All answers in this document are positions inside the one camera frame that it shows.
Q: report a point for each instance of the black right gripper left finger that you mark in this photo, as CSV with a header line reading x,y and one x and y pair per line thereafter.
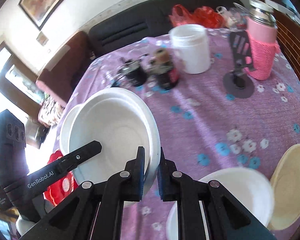
x,y
94,211

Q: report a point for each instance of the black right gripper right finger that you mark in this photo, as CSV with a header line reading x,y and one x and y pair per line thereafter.
x,y
206,210

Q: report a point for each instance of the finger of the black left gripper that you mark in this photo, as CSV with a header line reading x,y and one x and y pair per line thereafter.
x,y
65,162

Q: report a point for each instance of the beige paper plate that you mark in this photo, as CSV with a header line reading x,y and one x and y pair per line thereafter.
x,y
285,183

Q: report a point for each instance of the large white paper bowl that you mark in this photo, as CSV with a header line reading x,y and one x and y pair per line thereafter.
x,y
115,121

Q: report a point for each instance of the patterned cushion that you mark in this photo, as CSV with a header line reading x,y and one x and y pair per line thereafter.
x,y
50,112

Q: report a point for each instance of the maroon armchair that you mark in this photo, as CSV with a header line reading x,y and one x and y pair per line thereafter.
x,y
64,70

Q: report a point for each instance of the purple floral tablecloth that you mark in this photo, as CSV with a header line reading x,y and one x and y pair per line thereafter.
x,y
202,127

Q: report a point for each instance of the black phone stand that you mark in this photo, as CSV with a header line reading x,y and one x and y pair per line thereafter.
x,y
237,82

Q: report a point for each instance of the pink knitted sleeve flask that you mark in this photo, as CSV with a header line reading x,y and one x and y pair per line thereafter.
x,y
262,32

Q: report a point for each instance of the black sofa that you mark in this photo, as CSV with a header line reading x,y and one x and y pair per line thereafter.
x,y
146,19

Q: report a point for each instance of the clear plastic bag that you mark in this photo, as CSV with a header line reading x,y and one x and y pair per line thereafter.
x,y
235,18

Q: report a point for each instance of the red plastic bag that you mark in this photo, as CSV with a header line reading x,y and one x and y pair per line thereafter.
x,y
204,16

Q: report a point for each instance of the black jar with cables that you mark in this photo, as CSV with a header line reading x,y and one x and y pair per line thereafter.
x,y
133,71

